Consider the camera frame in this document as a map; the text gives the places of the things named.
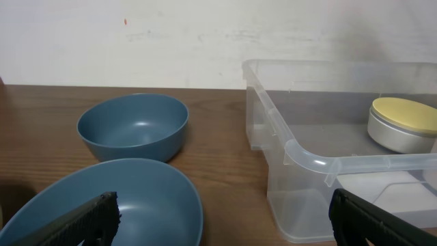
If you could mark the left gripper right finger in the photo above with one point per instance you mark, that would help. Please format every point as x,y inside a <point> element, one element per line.
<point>357,222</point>

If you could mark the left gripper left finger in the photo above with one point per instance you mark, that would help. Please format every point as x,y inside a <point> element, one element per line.
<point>94,223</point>

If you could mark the dark blue bowl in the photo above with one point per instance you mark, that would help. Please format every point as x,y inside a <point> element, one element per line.
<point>158,203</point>
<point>147,126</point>

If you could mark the small grey bowl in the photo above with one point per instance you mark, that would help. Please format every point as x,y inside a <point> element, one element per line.
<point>396,138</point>

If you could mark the clear plastic storage container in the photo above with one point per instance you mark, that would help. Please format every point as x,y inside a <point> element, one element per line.
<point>309,118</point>

